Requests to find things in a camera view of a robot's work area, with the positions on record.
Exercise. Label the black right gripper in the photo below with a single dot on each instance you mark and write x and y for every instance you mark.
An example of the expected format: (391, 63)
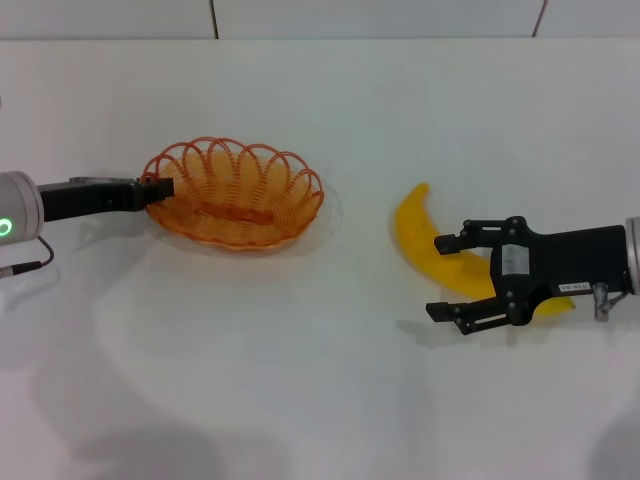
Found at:
(565, 260)

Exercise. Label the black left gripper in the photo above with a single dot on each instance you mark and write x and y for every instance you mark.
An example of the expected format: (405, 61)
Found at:
(90, 200)

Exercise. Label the yellow banana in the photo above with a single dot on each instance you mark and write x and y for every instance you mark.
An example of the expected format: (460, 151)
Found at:
(415, 225)

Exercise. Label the orange woven plastic basket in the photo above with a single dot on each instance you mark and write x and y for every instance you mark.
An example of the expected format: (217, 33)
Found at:
(235, 205)

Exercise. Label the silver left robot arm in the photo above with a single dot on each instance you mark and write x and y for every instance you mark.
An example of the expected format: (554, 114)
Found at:
(20, 210)

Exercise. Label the metal right gripper connector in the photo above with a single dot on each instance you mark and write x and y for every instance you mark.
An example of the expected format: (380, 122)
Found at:
(600, 300)

